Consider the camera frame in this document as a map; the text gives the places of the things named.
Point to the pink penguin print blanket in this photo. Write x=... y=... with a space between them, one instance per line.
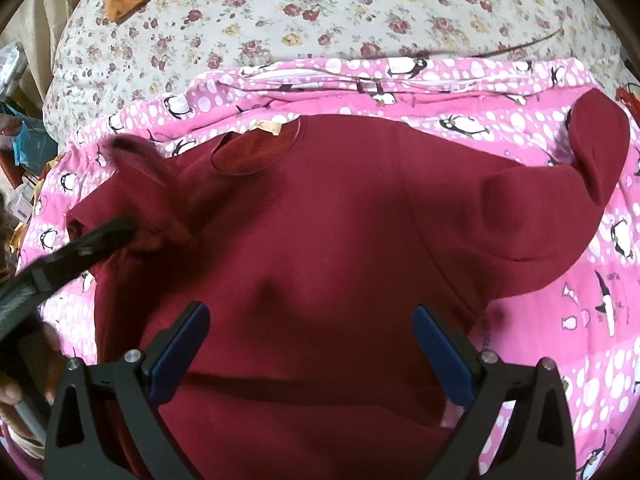
x=575 y=335

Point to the floral bedsheet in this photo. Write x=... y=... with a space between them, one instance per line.
x=350 y=10

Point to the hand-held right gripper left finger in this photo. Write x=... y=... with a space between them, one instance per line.
x=176 y=355

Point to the beige curtain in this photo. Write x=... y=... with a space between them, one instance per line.
x=37 y=25

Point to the red yellow cloth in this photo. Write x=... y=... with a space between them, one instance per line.
x=628 y=97

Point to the person's left hand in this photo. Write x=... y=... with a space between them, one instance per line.
x=49 y=352

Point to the maroon sweater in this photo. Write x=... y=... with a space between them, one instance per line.
x=325 y=235

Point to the blue plastic bag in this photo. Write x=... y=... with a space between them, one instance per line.
x=25 y=137

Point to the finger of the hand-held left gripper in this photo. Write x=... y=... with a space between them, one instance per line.
x=107 y=232

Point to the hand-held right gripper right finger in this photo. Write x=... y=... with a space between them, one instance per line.
x=445 y=355

